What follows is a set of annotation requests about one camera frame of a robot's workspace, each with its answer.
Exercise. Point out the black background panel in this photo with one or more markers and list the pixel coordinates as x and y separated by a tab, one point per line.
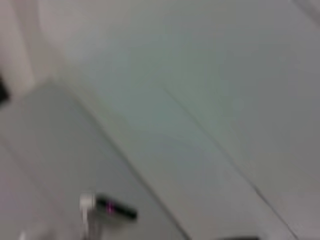
3	90

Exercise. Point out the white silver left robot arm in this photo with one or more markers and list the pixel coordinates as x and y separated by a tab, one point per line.
91	226

